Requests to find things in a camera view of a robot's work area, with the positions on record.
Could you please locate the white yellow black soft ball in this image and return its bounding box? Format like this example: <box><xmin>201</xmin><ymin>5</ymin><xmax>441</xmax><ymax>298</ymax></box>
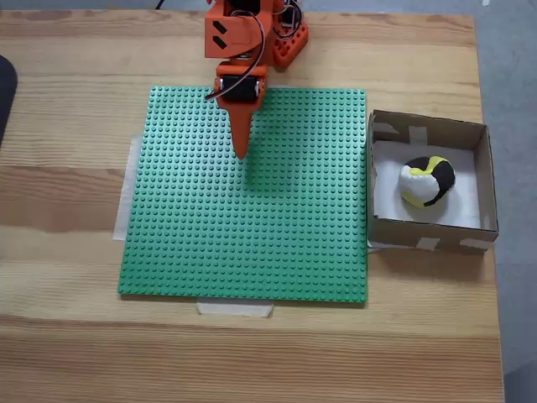
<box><xmin>397</xmin><ymin>154</ymin><xmax>456</xmax><ymax>210</ymax></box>

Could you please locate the brown cardboard box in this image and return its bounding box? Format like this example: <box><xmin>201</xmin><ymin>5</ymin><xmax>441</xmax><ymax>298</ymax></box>
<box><xmin>367</xmin><ymin>109</ymin><xmax>500</xmax><ymax>256</ymax></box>

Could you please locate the green studded baseplate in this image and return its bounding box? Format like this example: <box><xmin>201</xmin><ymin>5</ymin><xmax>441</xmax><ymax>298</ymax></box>
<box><xmin>117</xmin><ymin>86</ymin><xmax>370</xmax><ymax>304</ymax></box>

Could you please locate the white paper sheet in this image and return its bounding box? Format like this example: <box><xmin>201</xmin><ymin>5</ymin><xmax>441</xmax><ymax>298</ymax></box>
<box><xmin>372</xmin><ymin>140</ymin><xmax>482</xmax><ymax>230</ymax></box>

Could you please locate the black rounded object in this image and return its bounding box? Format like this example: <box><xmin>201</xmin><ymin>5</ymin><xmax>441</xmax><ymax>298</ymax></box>
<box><xmin>0</xmin><ymin>54</ymin><xmax>20</xmax><ymax>148</ymax></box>

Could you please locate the gripper servo cable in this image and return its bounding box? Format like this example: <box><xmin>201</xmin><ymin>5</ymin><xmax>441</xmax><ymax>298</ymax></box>
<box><xmin>204</xmin><ymin>8</ymin><xmax>269</xmax><ymax>102</ymax></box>

